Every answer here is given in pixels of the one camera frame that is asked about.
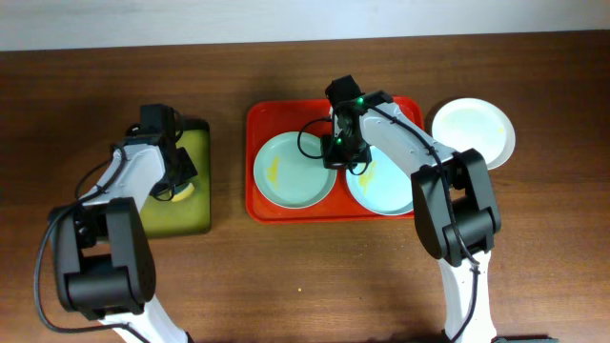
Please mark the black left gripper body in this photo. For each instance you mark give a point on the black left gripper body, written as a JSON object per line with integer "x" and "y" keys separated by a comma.
{"x": 180, "y": 171}

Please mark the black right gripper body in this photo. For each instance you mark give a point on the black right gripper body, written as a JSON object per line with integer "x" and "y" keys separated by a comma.
{"x": 344, "y": 151}

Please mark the green yellow sponge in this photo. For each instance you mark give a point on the green yellow sponge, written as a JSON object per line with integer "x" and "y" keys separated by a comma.
{"x": 183, "y": 192}

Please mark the light green plate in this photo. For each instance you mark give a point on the light green plate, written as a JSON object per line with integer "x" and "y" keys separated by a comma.
{"x": 288, "y": 178}

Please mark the white plate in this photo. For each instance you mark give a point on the white plate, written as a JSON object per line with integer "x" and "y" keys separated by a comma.
{"x": 471, "y": 123}

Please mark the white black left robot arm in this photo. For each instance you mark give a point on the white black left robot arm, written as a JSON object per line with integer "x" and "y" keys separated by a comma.
{"x": 103, "y": 263}

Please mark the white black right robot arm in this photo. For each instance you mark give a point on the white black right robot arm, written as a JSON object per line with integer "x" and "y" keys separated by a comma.
{"x": 456, "y": 211}

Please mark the black sponge tray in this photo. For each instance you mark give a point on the black sponge tray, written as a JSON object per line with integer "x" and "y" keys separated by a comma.
{"x": 163, "y": 218}

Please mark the red plastic tray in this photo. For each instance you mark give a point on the red plastic tray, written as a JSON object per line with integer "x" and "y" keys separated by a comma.
{"x": 268, "y": 119}

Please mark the light blue plate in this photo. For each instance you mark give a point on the light blue plate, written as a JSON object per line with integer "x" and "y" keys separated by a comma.
{"x": 382, "y": 188}

